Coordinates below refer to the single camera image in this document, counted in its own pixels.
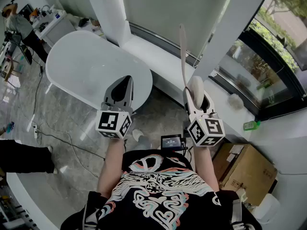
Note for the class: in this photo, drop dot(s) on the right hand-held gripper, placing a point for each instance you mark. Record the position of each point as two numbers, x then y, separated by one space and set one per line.
206 130

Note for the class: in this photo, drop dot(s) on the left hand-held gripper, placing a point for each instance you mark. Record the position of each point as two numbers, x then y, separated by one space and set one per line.
112 123

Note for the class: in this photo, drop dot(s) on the roll of beige tape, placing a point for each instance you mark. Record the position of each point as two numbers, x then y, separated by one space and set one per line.
195 90

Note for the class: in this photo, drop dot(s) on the white bathtub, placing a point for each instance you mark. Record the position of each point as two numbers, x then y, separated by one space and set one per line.
84 63

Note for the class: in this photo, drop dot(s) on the person's right forearm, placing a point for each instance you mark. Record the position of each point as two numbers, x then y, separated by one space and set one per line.
204 166

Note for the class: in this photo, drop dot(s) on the person's left forearm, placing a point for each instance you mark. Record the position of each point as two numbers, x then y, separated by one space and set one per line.
110 164

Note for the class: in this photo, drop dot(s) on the person's pale shoe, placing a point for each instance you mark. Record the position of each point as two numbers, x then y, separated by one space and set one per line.
138 134

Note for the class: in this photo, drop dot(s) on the small black monitor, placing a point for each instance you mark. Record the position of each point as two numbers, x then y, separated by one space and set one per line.
170 141

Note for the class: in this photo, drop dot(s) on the green bottle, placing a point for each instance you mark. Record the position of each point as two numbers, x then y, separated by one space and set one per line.
250 126

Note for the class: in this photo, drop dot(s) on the person's blue jeans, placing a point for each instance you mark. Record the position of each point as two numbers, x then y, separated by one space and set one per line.
145 142

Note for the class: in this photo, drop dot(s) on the small cardboard box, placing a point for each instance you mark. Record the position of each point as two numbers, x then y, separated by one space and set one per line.
95 23

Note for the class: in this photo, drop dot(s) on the black-framed window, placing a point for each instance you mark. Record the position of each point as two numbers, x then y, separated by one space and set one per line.
275 114

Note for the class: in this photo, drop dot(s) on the small black bag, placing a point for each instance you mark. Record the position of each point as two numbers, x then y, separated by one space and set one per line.
84 22

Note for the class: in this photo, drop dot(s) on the brown cardboard box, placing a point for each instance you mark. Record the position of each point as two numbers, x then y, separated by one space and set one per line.
247 171

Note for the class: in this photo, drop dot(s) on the white vanity cabinet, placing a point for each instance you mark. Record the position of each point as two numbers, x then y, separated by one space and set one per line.
57 30

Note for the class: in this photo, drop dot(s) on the white power strip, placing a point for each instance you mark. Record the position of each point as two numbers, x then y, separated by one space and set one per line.
35 131

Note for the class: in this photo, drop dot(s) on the blue-label bottle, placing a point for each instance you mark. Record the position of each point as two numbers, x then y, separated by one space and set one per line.
56 15

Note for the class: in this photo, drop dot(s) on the person's black printed shirt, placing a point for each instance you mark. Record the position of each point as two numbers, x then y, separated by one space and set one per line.
156 200

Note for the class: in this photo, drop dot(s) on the chrome faucet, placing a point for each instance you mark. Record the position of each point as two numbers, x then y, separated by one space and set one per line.
46 8

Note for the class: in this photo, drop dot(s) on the wooden chair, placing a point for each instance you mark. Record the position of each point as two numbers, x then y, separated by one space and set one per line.
10 67

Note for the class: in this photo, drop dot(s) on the teal handheld item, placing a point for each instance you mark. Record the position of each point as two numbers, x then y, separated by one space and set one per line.
10 127

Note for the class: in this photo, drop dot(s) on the black screen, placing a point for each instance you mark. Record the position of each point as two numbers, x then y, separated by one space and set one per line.
26 11

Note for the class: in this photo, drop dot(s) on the white plastic container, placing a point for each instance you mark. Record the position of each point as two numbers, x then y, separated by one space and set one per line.
267 208

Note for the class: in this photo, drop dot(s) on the white low cabinet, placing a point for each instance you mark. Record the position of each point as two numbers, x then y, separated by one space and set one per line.
36 195

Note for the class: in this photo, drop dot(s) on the dark storage shelf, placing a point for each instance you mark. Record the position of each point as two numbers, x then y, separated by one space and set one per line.
12 212

